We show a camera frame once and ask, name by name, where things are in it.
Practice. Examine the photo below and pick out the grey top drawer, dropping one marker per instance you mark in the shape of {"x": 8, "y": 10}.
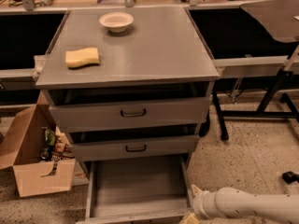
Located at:
{"x": 113, "y": 108}

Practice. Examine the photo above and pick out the grey drawer cabinet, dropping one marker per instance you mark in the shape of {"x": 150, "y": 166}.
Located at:
{"x": 159, "y": 47}

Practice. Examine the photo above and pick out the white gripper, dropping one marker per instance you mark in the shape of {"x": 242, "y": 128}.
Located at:
{"x": 199, "y": 203}

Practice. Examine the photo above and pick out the grey bottom drawer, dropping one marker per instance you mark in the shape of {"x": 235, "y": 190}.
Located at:
{"x": 146, "y": 190}

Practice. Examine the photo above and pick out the grey middle drawer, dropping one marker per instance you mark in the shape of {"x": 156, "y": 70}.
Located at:
{"x": 132, "y": 143}

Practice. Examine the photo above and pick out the white paper bowl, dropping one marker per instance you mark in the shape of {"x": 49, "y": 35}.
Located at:
{"x": 116, "y": 22}

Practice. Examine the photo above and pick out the yellow sponge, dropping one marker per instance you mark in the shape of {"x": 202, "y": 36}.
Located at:
{"x": 81, "y": 57}

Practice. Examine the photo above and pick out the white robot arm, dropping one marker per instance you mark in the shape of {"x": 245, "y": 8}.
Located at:
{"x": 235, "y": 203}

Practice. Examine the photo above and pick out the black caster wheel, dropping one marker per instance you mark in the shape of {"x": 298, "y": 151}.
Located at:
{"x": 290, "y": 177}

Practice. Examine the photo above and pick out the grey side table top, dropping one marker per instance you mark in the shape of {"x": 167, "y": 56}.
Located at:
{"x": 277, "y": 17}

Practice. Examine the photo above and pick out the grey drawer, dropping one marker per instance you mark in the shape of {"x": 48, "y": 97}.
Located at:
{"x": 132, "y": 143}
{"x": 146, "y": 190}
{"x": 113, "y": 108}

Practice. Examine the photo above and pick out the brown snack packet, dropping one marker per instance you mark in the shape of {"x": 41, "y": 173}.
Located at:
{"x": 61, "y": 150}

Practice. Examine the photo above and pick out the open cardboard box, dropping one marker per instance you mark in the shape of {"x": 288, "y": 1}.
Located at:
{"x": 21, "y": 147}

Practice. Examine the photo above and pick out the dark soda can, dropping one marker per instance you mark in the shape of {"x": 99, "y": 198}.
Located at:
{"x": 45, "y": 153}

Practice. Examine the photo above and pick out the green snack bag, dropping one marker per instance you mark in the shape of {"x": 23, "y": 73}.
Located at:
{"x": 50, "y": 137}

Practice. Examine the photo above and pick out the black table leg frame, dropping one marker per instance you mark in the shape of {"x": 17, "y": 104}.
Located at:
{"x": 260, "y": 112}

